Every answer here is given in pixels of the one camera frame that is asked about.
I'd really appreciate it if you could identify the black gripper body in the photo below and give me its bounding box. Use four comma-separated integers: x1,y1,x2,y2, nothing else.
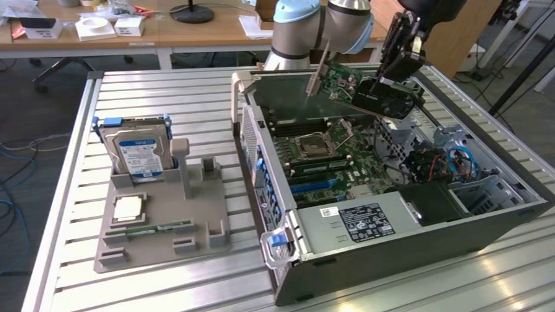
376,0,469,87

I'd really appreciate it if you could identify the green graphics card black fan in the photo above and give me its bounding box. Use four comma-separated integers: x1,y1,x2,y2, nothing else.
305,48,428,120

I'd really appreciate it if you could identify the wooden cabinet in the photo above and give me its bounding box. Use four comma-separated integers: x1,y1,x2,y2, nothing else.
370,0,504,79

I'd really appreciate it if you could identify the white box with red dot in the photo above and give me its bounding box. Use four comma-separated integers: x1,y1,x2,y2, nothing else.
457,44,486,74

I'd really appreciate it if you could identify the perforated metal disk bay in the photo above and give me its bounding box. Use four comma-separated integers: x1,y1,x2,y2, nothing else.
374,107,438,163

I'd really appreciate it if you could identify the black tripod stand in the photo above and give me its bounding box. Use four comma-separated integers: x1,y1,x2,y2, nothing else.
486,0,555,116

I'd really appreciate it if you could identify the metal socket cover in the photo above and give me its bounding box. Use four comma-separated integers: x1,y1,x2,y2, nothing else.
324,118,354,152

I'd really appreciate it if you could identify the CPU socket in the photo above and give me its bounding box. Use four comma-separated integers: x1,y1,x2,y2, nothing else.
293,135,334,160

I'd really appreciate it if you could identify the green motherboard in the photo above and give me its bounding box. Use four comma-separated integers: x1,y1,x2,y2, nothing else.
258,107,390,209

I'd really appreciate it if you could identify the brown cardboard box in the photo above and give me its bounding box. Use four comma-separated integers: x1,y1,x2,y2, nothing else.
253,0,278,22

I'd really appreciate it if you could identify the white paper stack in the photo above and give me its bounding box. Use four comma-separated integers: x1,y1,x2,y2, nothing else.
237,14,276,40

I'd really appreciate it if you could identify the green RAM stick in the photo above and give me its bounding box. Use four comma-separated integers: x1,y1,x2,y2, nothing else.
289,157,354,176
105,220,194,236

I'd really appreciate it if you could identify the blue expansion card retainer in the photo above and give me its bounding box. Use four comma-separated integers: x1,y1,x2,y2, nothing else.
253,144,285,225

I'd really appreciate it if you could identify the wooden desk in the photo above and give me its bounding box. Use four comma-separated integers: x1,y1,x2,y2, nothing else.
0,0,394,71

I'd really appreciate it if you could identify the black round lamp base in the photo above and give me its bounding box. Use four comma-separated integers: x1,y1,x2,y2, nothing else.
168,0,216,24

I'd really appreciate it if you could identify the grey power supply with label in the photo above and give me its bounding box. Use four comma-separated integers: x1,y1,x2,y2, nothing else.
296,191,421,254

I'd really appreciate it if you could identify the blue case latch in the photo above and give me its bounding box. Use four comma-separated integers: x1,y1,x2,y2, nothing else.
266,232,286,250

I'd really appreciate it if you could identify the small white cardboard box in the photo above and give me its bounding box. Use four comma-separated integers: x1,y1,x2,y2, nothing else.
113,16,145,37

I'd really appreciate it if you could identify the dark grey open PC case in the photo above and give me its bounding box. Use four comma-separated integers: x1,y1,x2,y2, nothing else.
229,61,555,308

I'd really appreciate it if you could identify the hard disk in blue carrier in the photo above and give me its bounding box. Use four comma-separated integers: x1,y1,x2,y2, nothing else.
91,113,173,179

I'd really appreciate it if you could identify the grey 3D-printed parts rack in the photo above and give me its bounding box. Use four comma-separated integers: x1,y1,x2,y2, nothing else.
93,138,233,274

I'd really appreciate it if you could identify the white holder with round hollow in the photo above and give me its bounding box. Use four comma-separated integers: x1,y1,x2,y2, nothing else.
73,16,117,42

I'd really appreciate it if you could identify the silver CPU chip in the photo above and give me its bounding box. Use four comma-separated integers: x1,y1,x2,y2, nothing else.
111,196,142,222

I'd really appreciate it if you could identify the white box with black lid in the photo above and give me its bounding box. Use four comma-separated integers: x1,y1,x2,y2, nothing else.
18,18,63,40

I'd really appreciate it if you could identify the crumpled white paper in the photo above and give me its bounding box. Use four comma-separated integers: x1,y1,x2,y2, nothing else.
0,0,46,19

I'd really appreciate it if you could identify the blue wire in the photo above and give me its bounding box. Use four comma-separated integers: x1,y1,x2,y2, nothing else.
445,146,480,183

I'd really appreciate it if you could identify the black fan duct box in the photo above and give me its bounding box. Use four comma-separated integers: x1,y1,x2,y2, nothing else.
385,181,472,227

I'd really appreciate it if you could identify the blue floor cable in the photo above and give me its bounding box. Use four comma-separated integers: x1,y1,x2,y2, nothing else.
0,142,38,277

